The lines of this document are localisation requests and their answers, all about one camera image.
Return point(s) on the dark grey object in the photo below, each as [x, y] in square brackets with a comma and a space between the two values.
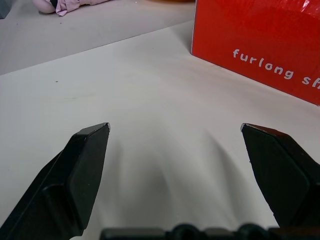
[3, 7]

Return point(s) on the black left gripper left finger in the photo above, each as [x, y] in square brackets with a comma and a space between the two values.
[75, 175]

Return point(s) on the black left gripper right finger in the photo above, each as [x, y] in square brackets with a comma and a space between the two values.
[280, 175]

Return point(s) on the pink cloth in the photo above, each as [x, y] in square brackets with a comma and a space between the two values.
[62, 5]

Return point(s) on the red cardboard box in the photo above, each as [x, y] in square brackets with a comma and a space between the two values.
[255, 27]

